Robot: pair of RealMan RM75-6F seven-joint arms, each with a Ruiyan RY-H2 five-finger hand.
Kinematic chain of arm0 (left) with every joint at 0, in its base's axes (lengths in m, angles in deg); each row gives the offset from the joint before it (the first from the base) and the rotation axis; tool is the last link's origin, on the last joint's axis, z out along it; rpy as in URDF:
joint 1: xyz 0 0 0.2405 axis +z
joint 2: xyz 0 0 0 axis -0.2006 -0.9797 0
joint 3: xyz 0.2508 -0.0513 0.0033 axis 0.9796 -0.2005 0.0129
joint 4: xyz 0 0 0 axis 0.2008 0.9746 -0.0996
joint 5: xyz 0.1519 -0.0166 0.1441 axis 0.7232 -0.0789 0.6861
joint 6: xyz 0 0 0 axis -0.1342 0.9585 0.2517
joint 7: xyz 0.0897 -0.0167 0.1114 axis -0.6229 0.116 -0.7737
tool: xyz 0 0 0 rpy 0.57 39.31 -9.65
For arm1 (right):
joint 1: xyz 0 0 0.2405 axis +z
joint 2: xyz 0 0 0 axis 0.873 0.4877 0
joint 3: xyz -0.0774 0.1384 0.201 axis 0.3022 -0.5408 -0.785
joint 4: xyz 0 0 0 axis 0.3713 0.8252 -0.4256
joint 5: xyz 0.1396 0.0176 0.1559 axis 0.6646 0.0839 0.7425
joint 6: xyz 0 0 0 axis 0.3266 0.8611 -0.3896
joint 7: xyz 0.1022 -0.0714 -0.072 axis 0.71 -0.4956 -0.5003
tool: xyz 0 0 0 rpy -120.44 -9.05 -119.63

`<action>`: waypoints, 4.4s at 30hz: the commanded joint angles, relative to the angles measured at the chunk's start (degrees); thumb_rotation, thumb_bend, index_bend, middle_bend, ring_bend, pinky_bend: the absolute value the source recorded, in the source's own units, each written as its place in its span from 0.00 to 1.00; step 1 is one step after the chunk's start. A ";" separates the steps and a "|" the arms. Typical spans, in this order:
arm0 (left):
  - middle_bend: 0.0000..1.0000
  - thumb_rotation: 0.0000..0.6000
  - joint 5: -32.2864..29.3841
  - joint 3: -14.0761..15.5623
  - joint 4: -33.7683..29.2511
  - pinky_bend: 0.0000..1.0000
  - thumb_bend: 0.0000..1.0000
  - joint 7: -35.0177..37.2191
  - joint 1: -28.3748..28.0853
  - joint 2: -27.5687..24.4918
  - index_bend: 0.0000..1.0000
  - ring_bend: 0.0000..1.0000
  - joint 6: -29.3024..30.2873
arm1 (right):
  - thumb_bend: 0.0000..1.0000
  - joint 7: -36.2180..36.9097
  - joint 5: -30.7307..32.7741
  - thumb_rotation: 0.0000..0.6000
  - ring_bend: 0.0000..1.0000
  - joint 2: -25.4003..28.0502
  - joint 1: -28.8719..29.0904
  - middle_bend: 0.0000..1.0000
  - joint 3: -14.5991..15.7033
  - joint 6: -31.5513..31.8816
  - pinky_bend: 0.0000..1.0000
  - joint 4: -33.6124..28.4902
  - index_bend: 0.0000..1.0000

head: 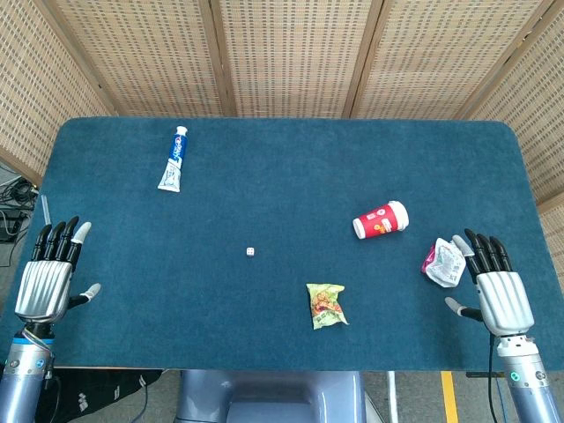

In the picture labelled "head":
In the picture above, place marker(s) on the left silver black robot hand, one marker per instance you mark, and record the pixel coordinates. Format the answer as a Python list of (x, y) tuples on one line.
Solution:
[(44, 286)]

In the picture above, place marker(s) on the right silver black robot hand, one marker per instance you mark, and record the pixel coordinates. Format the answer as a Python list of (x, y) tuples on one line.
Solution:
[(506, 299)]

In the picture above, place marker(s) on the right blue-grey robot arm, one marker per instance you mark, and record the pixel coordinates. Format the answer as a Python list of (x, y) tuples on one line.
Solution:
[(529, 396)]

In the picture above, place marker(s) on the black power adapter box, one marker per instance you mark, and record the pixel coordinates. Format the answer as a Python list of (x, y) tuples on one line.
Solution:
[(11, 224)]

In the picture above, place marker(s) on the crumpled white spout pouch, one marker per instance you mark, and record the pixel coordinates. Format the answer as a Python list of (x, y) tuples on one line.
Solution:
[(445, 264)]

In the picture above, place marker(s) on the clear plastic stick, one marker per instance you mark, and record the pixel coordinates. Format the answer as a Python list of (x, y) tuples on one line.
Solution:
[(45, 209)]

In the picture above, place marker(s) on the black bar under table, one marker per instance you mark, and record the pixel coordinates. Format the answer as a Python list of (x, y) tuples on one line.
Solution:
[(482, 375)]

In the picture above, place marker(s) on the black fabric with white print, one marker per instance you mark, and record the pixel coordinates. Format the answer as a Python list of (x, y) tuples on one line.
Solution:
[(101, 396)]

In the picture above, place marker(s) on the white table leg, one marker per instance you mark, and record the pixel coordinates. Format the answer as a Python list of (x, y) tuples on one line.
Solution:
[(392, 396)]

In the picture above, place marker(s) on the red paper cup white lid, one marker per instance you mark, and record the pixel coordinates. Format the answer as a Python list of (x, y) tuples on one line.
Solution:
[(379, 220)]

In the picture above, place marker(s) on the blue white toothpaste tube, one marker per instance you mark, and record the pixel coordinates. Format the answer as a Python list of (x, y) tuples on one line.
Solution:
[(172, 167)]

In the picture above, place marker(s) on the green yellow snack packet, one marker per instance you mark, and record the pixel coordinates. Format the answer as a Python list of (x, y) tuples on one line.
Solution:
[(326, 306)]

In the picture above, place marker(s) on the woven wicker screen panel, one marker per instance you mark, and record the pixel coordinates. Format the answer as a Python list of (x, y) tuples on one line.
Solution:
[(154, 57), (537, 110), (35, 88), (291, 57), (432, 57)]

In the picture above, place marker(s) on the blue-grey robot torso base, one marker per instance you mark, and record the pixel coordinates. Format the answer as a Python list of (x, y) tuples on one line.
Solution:
[(273, 396)]

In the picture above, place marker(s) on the dark blue felt table mat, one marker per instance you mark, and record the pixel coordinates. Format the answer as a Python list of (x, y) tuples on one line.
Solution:
[(282, 176)]

